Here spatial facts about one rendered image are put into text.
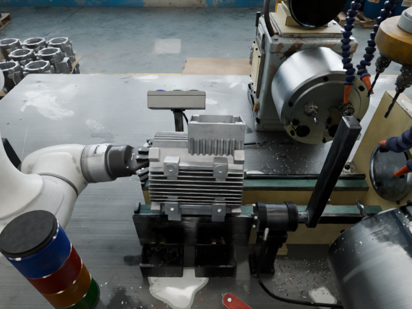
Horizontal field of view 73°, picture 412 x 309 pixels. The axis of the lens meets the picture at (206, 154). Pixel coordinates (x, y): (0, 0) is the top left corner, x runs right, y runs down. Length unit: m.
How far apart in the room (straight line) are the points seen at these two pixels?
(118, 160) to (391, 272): 0.52
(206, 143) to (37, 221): 0.35
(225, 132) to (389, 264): 0.35
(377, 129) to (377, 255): 0.43
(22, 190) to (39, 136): 0.73
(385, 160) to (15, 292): 0.94
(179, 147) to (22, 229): 0.34
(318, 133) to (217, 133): 0.42
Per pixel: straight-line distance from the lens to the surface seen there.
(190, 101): 0.82
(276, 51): 1.00
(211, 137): 0.58
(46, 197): 0.59
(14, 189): 0.58
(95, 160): 0.65
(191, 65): 3.28
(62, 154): 0.69
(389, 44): 0.56
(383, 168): 0.81
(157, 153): 0.58
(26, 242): 0.36
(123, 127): 1.21
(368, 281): 0.49
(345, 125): 0.46
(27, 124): 1.40
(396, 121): 0.79
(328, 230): 0.80
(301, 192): 0.82
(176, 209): 0.60
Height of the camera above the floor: 1.49
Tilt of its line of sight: 42 degrees down
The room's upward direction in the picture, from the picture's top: straight up
